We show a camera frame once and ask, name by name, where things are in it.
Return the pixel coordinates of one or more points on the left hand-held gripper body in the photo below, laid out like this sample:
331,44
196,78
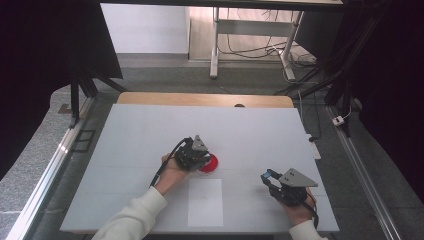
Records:
191,155

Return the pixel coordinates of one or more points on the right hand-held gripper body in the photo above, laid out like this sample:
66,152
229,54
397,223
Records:
293,186

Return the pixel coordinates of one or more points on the red petri dish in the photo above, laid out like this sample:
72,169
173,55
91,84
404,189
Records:
210,165

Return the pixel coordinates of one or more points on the person's right hand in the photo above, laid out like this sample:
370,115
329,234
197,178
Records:
298,211

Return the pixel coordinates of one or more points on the person's left hand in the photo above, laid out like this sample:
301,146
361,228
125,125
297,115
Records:
171,176

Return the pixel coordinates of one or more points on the white paper sheet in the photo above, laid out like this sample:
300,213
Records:
205,203

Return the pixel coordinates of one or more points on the wooden table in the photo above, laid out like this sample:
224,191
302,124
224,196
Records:
200,99

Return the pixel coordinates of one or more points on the white plug adapter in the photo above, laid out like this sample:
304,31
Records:
338,120

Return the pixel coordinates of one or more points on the black metal stand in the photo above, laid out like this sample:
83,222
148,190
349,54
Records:
83,86
333,76

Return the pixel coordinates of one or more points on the black curtain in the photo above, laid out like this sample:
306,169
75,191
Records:
390,83
40,66

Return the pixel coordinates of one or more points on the aluminium rail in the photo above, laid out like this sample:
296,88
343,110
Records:
363,173
50,166

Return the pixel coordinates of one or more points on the white metal desk frame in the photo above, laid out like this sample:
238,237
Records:
253,28

